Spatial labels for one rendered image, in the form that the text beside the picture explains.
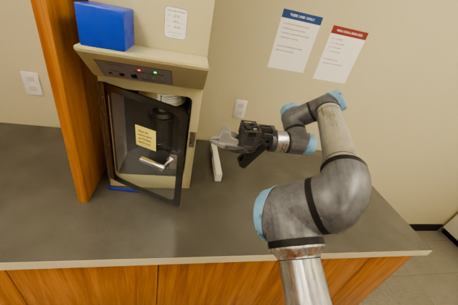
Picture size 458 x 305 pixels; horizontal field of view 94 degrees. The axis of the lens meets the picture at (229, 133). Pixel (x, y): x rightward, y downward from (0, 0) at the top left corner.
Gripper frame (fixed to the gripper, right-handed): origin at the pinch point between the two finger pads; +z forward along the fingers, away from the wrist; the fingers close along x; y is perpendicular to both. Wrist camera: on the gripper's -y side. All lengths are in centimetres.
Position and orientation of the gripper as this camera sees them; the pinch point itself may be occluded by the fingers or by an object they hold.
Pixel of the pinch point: (212, 141)
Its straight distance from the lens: 68.4
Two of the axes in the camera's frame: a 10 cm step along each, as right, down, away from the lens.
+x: 1.5, 5.4, -8.3
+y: 1.9, -8.4, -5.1
